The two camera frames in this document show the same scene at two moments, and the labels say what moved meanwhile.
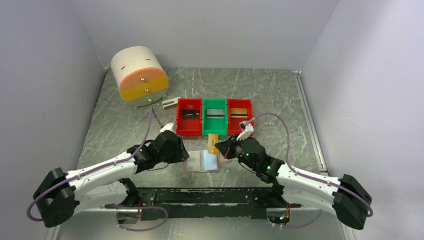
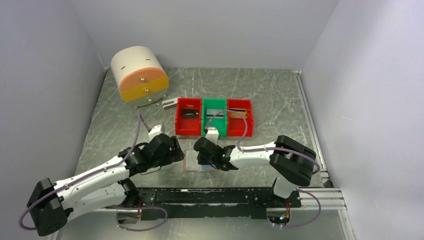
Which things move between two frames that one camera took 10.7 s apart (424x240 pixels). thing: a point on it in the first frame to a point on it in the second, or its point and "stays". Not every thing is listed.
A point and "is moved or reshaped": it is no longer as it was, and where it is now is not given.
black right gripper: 226,147 to 201,161
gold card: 213,138 is moved or reshaped
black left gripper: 181,153 stays
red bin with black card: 189,116 stays
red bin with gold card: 239,111 stays
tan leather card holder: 201,161 stays
